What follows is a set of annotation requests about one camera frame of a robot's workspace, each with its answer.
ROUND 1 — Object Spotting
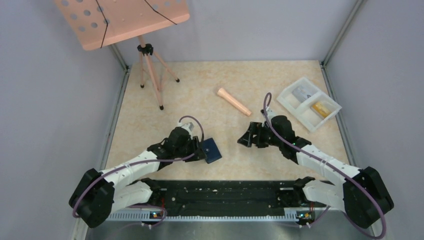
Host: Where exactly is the pink music stand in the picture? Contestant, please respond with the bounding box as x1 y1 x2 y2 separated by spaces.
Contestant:
54 0 190 110

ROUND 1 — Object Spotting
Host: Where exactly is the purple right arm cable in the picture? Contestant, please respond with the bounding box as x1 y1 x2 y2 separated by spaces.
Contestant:
262 92 388 240

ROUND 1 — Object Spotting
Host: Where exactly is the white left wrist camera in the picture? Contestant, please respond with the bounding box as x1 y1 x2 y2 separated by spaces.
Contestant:
177 122 194 135

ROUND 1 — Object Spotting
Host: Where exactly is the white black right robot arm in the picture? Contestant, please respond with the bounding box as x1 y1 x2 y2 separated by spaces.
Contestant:
237 115 394 229

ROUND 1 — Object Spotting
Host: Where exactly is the pink tapered stick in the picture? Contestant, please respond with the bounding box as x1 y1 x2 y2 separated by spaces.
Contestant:
216 87 252 117

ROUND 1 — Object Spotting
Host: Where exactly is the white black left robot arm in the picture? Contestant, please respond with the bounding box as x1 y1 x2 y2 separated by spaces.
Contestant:
68 122 206 229

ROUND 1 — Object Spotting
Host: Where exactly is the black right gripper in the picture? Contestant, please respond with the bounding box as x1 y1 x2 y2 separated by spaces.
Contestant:
237 121 283 148

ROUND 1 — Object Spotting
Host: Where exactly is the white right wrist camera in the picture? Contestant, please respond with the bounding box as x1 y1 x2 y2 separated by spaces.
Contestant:
262 107 277 124

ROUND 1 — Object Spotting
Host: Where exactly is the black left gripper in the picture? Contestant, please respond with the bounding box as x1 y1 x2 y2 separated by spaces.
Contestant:
174 135 207 162

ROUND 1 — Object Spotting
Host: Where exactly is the gold credit card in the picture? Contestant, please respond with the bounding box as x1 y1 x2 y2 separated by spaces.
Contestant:
311 101 332 119

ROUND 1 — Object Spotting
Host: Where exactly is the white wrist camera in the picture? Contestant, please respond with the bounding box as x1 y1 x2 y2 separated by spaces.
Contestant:
262 107 277 124
177 122 194 135

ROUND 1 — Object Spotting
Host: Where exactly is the white plastic divided tray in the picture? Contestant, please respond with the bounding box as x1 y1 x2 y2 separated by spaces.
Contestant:
276 77 342 133

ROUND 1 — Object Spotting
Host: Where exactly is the silver card in tray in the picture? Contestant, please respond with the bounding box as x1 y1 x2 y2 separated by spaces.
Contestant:
291 85 316 103

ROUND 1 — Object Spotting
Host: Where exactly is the blue card holder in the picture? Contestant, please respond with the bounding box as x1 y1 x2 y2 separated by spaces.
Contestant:
202 137 222 164

